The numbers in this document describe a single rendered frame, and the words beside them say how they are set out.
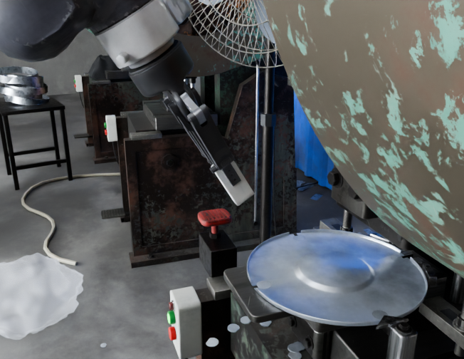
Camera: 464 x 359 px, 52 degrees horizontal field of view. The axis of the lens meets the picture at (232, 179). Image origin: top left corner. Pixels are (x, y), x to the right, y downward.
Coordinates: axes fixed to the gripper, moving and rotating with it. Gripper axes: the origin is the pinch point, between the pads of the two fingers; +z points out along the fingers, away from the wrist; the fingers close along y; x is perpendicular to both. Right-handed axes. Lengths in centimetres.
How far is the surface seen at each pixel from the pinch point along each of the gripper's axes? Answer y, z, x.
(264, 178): -85, 52, 21
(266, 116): -85, 33, 32
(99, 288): -136, 76, -59
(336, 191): -3.0, 14.6, 13.8
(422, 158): 41.1, -16.6, 3.0
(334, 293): 5.5, 23.3, 3.1
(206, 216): -32.7, 20.7, -5.0
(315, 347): 3.9, 31.6, -3.8
